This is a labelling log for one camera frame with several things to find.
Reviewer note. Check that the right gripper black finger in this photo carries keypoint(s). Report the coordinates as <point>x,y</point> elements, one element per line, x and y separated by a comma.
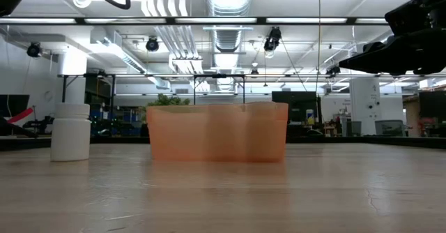
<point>359,67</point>
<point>373,53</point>

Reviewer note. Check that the white plastic pill bottle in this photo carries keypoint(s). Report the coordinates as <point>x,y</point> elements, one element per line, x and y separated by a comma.
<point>70,135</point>

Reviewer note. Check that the translucent orange plastic basket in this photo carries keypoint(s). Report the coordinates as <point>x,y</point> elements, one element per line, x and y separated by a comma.
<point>216,135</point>

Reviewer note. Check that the black ceiling spotlight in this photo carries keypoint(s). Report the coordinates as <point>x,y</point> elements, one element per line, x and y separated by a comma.
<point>152,44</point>
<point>273,36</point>
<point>33,50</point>
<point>331,71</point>

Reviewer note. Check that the grey bin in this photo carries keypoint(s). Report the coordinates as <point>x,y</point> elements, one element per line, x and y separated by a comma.
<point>388,127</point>

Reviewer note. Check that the black monitor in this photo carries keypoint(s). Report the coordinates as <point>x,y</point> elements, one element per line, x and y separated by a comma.
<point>14,102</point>
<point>433,105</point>
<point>301,104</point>

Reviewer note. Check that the red pink object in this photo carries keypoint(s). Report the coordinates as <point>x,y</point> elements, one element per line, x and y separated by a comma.
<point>21,115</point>

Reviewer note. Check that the small green potted plant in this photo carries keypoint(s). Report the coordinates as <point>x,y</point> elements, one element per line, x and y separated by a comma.
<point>167,99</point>

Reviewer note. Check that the black aluminium table frame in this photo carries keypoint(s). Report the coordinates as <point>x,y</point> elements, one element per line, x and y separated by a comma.
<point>366,140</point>

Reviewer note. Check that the silver ventilation duct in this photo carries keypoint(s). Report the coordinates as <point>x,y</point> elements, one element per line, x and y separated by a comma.
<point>228,37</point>

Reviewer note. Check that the black distant metal frame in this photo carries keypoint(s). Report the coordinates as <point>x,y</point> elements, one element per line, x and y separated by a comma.
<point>219,76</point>

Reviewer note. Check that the black metal rack frame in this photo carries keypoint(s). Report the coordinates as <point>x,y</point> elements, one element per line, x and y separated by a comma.
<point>113,100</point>

